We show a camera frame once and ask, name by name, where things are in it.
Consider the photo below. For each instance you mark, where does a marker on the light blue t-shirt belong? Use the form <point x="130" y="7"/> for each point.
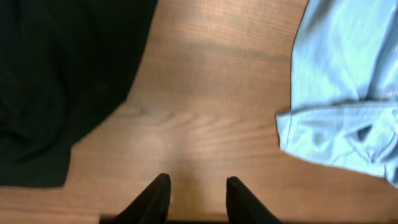
<point x="343" y="110"/>

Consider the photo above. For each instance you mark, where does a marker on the black garment at left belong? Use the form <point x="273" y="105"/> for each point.
<point x="66" y="65"/>

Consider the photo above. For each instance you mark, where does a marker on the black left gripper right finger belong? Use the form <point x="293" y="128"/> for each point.
<point x="243" y="207"/>

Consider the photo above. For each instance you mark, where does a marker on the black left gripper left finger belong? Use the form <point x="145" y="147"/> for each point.
<point x="151" y="206"/>

